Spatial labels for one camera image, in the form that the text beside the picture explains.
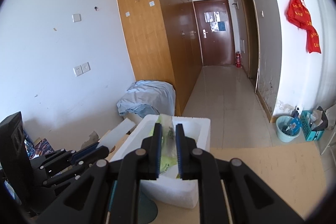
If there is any printed blanket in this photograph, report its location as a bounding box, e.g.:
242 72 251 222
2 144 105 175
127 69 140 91
25 137 55 159

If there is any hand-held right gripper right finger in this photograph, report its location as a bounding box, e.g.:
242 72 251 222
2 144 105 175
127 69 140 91
175 123 305 224

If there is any dark brown entry door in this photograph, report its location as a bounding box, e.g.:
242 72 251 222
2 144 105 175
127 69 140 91
193 0 235 66

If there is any wooden wardrobe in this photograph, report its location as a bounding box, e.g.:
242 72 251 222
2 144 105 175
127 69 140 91
112 0 202 115

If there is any white foam lid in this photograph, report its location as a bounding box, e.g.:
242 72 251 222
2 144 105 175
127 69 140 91
98 119 137 153

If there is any white double wall socket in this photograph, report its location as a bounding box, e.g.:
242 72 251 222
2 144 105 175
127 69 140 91
73 62 90 77

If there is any blue cardboard box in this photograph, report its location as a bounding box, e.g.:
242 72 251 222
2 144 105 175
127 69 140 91
300 110 326 141

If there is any green pink snack packet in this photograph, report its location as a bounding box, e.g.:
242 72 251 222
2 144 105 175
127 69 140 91
150 114 182 179

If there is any light green plastic basin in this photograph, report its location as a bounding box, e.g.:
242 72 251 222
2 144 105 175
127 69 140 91
276 115 301 143

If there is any light blue cloth pile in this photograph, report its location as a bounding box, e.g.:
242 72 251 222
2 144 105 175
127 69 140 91
117 80 176 118

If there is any wooden side door frame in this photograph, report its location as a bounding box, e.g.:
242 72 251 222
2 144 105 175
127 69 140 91
239 0 260 93

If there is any white foam box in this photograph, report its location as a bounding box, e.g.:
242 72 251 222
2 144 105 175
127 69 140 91
109 114 211 209

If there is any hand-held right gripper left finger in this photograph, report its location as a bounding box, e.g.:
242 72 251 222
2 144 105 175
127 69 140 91
34 123 163 224

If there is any teal metal canister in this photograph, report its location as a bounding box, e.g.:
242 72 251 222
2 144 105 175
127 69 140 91
139 189 158 223

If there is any black plastic bag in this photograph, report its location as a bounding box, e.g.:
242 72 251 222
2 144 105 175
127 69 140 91
312 106 329 131

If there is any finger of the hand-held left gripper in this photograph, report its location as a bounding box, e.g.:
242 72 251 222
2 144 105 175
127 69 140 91
30 142 100 170
41 146 109 188

